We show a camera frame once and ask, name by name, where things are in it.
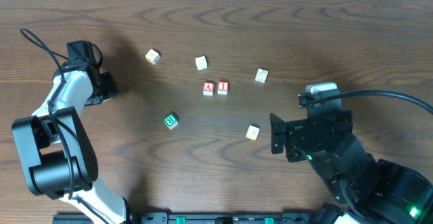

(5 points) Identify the red letter A block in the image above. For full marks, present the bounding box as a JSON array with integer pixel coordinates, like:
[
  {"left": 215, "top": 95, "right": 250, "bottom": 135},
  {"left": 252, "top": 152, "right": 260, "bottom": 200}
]
[{"left": 202, "top": 82, "right": 214, "bottom": 96}]

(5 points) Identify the white block right of centre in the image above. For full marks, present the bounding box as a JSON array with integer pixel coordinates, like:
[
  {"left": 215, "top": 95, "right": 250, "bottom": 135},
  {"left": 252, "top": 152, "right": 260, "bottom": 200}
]
[{"left": 255, "top": 68, "right": 269, "bottom": 83}]

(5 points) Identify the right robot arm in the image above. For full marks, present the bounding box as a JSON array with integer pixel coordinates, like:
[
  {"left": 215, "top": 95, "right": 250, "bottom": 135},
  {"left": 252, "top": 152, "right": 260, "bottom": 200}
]
[{"left": 270, "top": 99, "right": 432, "bottom": 223}]

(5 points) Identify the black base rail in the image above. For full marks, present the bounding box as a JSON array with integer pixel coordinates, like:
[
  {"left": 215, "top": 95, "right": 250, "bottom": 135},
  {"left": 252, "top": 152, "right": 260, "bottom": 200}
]
[{"left": 52, "top": 212, "right": 325, "bottom": 224}]

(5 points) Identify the green letter R block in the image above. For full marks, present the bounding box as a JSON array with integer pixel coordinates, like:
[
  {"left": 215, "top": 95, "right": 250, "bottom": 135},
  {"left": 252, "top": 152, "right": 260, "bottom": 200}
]
[{"left": 164, "top": 114, "right": 179, "bottom": 130}]

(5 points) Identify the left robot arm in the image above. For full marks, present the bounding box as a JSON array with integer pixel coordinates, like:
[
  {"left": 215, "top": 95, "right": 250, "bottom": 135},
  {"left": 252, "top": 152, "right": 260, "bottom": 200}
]
[{"left": 12, "top": 41, "right": 135, "bottom": 223}]

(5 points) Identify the yellow edged block upper left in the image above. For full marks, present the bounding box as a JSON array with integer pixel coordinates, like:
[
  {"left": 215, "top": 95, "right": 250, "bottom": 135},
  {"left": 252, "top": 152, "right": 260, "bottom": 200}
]
[{"left": 145, "top": 49, "right": 160, "bottom": 64}]

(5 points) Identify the red letter I block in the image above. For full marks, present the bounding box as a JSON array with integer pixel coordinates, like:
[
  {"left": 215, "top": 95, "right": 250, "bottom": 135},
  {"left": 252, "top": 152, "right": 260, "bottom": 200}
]
[{"left": 217, "top": 81, "right": 229, "bottom": 95}]

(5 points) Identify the white block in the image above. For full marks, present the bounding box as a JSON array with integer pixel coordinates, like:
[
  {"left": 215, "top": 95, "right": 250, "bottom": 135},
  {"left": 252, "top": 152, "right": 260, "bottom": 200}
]
[
  {"left": 195, "top": 56, "right": 208, "bottom": 70},
  {"left": 255, "top": 68, "right": 269, "bottom": 83}
]

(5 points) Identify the yellow patterned block lower centre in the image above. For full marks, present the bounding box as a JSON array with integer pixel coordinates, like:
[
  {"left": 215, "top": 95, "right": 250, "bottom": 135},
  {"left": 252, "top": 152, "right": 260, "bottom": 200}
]
[{"left": 246, "top": 125, "right": 260, "bottom": 141}]

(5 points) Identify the white block centre top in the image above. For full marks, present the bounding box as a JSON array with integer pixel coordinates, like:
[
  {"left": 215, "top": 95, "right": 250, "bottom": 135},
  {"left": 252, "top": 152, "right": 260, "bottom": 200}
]
[{"left": 195, "top": 56, "right": 208, "bottom": 70}]

